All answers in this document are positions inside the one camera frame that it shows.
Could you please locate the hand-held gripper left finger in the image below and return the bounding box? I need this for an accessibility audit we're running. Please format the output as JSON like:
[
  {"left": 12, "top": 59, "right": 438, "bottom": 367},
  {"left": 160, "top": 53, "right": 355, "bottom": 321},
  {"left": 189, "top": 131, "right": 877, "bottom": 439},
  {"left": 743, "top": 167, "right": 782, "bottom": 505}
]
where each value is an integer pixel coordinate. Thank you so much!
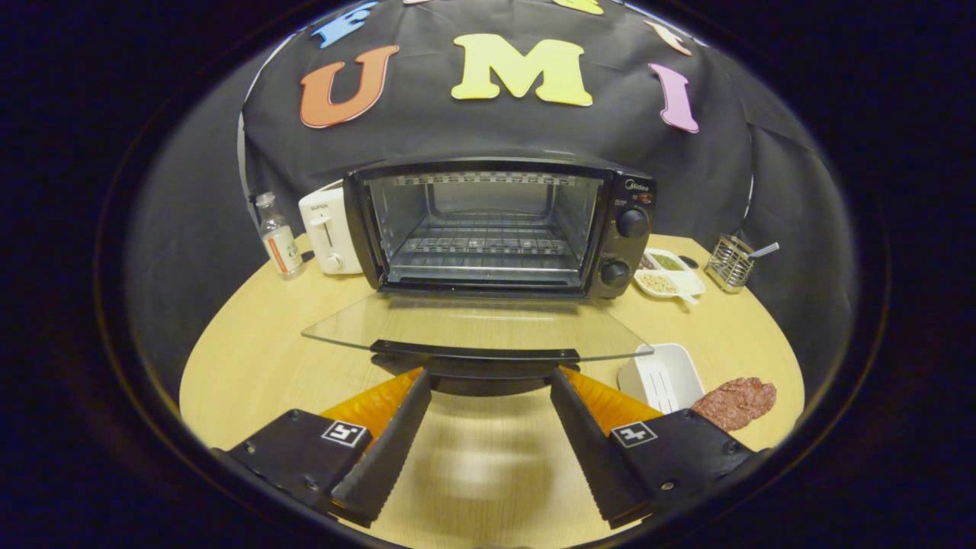
[{"left": 226, "top": 368, "right": 435, "bottom": 528}]

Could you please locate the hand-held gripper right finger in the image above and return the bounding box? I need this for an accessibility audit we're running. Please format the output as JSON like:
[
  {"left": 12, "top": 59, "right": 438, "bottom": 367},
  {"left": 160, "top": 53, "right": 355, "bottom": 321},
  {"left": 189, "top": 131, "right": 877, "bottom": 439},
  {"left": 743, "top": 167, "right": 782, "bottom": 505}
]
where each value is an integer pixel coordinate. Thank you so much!
[{"left": 549, "top": 366, "right": 771, "bottom": 530}]

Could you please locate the brown meat slice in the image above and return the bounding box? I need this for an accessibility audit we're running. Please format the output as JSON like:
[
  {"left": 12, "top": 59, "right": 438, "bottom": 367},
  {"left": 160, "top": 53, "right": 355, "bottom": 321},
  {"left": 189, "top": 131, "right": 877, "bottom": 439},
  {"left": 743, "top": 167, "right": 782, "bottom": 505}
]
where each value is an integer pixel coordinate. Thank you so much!
[{"left": 690, "top": 377, "right": 777, "bottom": 433}]

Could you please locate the black toaster oven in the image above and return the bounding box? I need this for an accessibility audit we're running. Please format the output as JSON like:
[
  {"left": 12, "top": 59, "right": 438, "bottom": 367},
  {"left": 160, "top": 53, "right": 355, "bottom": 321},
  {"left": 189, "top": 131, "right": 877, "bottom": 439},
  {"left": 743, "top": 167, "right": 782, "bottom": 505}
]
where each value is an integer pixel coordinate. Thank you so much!
[{"left": 301, "top": 156, "right": 657, "bottom": 397}]

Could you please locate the white bread toaster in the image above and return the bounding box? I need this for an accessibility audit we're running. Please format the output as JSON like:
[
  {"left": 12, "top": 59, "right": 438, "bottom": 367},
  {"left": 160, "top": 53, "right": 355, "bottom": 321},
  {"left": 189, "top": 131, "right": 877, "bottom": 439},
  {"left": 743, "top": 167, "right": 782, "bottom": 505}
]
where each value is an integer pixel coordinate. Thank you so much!
[{"left": 298, "top": 181, "right": 364, "bottom": 275}]

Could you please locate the white rectangular tray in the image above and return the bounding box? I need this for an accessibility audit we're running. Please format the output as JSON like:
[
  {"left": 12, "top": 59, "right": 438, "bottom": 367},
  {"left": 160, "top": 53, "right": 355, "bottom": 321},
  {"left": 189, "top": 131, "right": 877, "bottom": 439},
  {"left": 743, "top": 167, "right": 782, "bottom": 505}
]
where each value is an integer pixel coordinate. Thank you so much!
[{"left": 618, "top": 343, "right": 706, "bottom": 415}]

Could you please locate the white divided grain dish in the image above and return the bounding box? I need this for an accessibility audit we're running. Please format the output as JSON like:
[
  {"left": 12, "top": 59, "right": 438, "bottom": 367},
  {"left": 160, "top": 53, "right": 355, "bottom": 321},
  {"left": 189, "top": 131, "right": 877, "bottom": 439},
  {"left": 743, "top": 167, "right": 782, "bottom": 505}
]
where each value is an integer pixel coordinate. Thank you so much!
[{"left": 633, "top": 248, "right": 707, "bottom": 306}]

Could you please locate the clear bottle orange label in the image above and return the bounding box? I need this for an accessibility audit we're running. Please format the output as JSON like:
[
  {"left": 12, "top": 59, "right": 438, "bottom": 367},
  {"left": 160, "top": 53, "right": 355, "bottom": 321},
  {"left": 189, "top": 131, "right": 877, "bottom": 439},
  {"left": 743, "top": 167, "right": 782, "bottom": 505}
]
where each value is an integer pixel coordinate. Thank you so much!
[{"left": 254, "top": 191, "right": 304, "bottom": 277}]

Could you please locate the wire mesh utensil holder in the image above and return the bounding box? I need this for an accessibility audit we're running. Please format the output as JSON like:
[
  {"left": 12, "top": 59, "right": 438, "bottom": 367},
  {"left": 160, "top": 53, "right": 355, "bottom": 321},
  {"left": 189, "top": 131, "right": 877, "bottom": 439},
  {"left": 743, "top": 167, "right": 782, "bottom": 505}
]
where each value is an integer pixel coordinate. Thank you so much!
[{"left": 704, "top": 234, "right": 756, "bottom": 294}]

